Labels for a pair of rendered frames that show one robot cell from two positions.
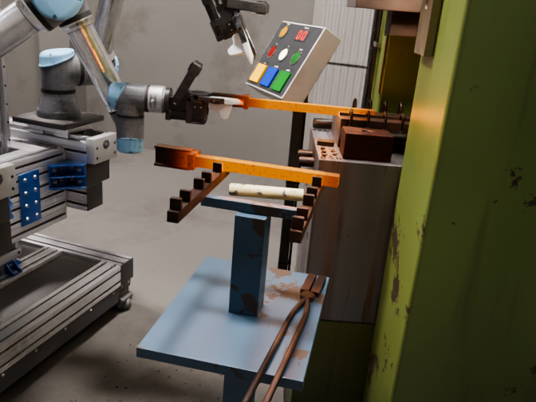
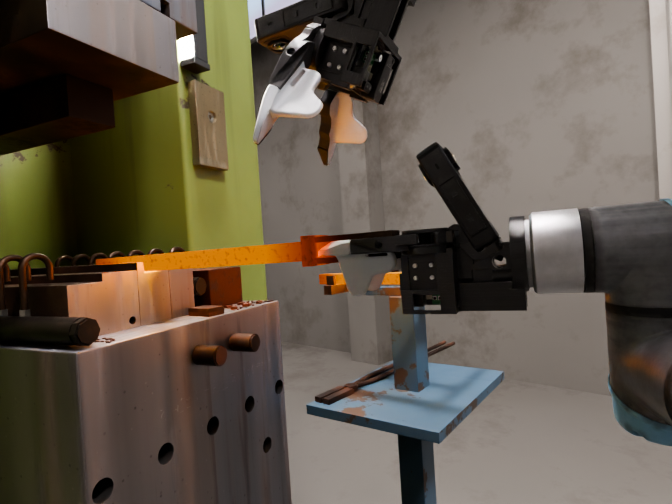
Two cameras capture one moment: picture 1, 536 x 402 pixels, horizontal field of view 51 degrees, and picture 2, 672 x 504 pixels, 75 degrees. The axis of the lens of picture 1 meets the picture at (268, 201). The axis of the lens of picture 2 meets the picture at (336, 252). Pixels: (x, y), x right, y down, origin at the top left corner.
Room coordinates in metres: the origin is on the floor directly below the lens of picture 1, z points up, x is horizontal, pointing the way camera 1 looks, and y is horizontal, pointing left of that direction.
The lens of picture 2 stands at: (1.99, 0.32, 1.01)
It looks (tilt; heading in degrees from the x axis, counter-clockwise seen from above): 1 degrees down; 206
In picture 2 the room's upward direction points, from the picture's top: 4 degrees counter-clockwise
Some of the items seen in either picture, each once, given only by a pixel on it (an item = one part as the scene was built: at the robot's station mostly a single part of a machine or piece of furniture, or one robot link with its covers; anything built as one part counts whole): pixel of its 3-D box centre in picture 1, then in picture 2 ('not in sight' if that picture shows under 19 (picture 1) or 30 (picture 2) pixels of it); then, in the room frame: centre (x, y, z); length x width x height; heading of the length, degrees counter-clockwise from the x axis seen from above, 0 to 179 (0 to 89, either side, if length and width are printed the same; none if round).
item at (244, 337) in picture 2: (306, 161); (244, 342); (1.46, -0.09, 0.87); 0.04 x 0.03 x 0.03; 91
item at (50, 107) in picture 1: (58, 101); not in sight; (1.98, 0.77, 0.87); 0.15 x 0.15 x 0.10
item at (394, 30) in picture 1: (445, 27); (29, 120); (1.55, -0.42, 1.24); 0.30 x 0.07 x 0.06; 91
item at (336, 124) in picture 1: (409, 130); (42, 295); (1.57, -0.38, 0.96); 0.42 x 0.20 x 0.09; 91
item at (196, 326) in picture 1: (246, 311); (412, 391); (1.01, 0.03, 0.66); 0.40 x 0.30 x 0.02; 169
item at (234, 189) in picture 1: (289, 194); not in sight; (1.91, -0.08, 0.62); 0.44 x 0.05 x 0.05; 91
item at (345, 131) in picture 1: (365, 143); (199, 287); (1.39, -0.23, 0.95); 0.12 x 0.09 x 0.07; 91
